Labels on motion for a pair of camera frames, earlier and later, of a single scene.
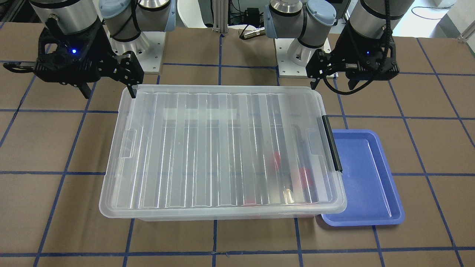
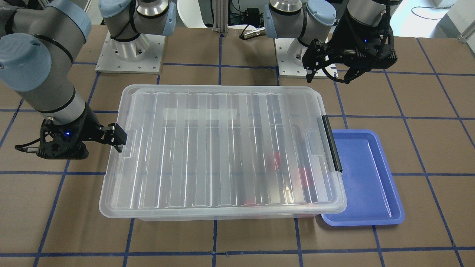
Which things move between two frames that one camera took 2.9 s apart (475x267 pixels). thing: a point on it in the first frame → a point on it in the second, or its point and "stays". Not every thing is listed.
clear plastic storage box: (220, 212) stays
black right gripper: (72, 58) → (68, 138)
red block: (306, 177) stays
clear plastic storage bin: (220, 148) stays
